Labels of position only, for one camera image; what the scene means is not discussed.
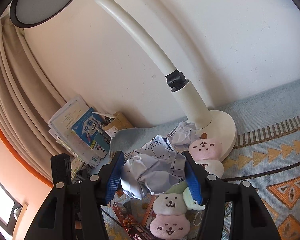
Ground pink white plush dango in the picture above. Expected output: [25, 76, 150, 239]
[188, 133, 224, 178]

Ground large paper ball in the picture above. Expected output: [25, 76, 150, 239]
[121, 135, 186, 199]

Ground red anime card box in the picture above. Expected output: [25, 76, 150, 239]
[112, 197, 159, 239]

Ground three colour plush dango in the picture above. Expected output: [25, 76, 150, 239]
[149, 181, 205, 239]

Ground small paper ball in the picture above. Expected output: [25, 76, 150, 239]
[167, 121, 200, 153]

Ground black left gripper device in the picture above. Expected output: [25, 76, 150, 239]
[50, 153, 72, 186]

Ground brown cardboard box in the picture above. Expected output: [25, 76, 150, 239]
[103, 112, 134, 138]

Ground stack of books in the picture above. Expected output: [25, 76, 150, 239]
[48, 95, 110, 167]

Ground light blue patterned mat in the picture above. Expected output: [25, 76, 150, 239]
[102, 80, 300, 239]

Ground beige curtain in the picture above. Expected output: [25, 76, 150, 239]
[0, 16, 65, 184]

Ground white desk lamp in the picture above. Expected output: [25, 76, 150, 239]
[10, 0, 237, 161]

